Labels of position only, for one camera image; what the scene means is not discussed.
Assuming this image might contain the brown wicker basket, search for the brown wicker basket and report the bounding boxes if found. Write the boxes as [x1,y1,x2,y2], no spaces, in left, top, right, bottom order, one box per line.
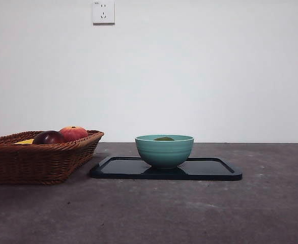
[0,130,105,186]

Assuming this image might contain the white wall socket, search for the white wall socket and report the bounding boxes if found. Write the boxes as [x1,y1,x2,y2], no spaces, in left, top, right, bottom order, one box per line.
[93,0,115,25]

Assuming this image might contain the teal ribbed bowl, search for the teal ribbed bowl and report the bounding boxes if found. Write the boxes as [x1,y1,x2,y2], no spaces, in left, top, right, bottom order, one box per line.
[135,135,195,170]

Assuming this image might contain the black rectangular tray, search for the black rectangular tray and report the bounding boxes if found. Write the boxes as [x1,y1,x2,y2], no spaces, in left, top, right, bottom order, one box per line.
[89,156,243,181]

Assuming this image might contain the dark purple plum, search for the dark purple plum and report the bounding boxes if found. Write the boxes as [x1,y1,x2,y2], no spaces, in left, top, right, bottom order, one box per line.
[32,130,66,145]

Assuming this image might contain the yellow fruit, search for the yellow fruit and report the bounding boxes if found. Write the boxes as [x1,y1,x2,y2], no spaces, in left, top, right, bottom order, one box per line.
[13,138,35,145]

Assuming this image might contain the red apple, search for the red apple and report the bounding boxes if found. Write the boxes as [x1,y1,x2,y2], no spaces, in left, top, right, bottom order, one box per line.
[59,126,88,142]

